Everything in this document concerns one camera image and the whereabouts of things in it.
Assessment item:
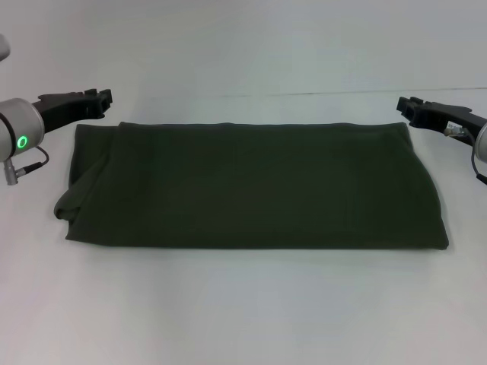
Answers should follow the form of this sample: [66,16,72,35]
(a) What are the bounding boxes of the dark green shirt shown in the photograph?
[53,121,450,252]

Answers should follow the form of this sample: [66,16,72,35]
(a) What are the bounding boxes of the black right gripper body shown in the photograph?
[418,101,487,146]

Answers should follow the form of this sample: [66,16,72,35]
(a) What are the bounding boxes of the left gripper cable with connector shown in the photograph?
[2,147,51,186]

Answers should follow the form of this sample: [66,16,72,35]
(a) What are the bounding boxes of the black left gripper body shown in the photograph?
[31,90,98,135]

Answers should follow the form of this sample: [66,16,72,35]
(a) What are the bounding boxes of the right gripper cable with connectors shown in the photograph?
[444,126,487,184]

